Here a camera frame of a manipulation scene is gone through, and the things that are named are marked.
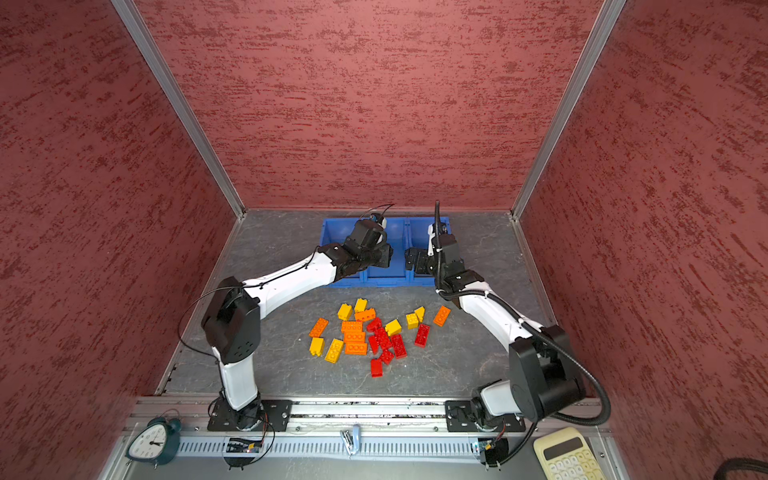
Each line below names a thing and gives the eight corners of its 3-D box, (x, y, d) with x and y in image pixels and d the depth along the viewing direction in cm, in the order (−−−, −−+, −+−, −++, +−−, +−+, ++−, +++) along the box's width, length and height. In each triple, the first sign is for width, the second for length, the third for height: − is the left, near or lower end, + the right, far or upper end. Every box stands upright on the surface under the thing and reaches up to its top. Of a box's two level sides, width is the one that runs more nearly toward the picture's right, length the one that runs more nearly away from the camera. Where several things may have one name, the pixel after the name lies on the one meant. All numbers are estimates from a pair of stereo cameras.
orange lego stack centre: (339, 355, 86) (338, 353, 85) (343, 324, 92) (342, 321, 91) (366, 355, 86) (365, 353, 85) (368, 324, 92) (367, 321, 91)
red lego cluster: (356, 336, 90) (355, 333, 88) (376, 317, 94) (376, 314, 92) (391, 371, 83) (391, 369, 82) (411, 349, 87) (411, 346, 86)
